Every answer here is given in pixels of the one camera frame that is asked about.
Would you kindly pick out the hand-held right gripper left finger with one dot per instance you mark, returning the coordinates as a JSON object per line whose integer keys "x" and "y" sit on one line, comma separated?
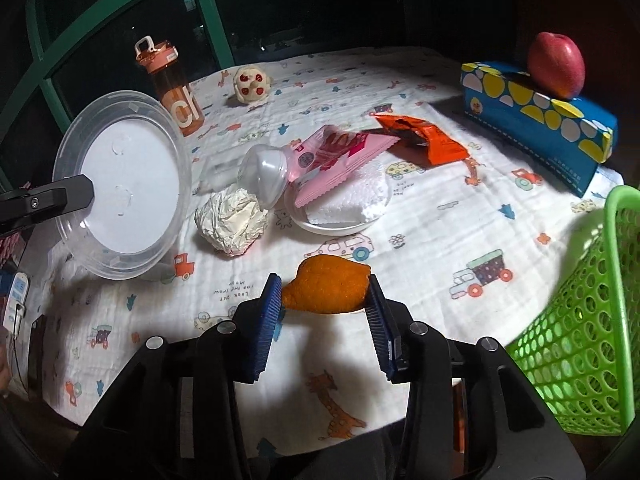
{"x": 265, "y": 320}

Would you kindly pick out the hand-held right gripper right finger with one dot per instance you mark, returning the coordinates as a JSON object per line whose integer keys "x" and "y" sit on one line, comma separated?
{"x": 380, "y": 330}

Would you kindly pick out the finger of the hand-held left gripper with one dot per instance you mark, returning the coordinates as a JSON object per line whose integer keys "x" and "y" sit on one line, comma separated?
{"x": 55, "y": 200}

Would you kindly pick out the orange fried nugget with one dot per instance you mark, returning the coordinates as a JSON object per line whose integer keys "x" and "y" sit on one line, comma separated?
{"x": 325, "y": 285}

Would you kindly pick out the clear plastic round container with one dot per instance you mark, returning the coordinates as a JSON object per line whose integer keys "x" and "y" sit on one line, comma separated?
{"x": 130, "y": 175}

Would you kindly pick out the white round plastic lid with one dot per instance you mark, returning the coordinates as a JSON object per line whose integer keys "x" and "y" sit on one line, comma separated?
{"x": 325, "y": 229}

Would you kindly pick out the clear plastic dome cup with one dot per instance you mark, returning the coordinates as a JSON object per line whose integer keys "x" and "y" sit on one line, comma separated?
{"x": 265, "y": 170}

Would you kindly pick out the green plastic basket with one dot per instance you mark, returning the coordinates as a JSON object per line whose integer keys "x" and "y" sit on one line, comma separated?
{"x": 590, "y": 310}

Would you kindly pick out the crumpled white paper ball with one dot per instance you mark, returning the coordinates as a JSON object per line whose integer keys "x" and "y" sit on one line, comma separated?
{"x": 230, "y": 220}

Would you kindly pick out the white power strip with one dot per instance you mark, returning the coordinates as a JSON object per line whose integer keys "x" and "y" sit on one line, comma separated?
{"x": 15, "y": 300}

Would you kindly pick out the white tissue paper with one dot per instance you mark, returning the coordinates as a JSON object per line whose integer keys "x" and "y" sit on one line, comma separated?
{"x": 360, "y": 195}

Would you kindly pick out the orange water bottle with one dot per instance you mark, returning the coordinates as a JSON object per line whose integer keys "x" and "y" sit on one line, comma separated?
{"x": 175, "y": 90}

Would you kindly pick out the pink snack packet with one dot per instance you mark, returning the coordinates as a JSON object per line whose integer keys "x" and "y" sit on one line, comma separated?
{"x": 335, "y": 155}

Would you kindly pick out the orange snack wrapper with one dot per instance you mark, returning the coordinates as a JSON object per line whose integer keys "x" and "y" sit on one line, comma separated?
{"x": 430, "y": 140}

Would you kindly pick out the small white plush toy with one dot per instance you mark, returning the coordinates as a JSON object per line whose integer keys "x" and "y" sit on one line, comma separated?
{"x": 252, "y": 85}

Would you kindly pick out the blue dotted tissue box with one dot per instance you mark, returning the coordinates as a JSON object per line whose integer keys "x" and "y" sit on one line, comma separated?
{"x": 525, "y": 130}

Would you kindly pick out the red apple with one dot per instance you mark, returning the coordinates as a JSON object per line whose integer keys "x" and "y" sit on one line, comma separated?
{"x": 555, "y": 65}

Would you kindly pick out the green window frame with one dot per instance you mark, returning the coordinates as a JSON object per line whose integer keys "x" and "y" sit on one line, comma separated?
{"x": 212, "y": 20}

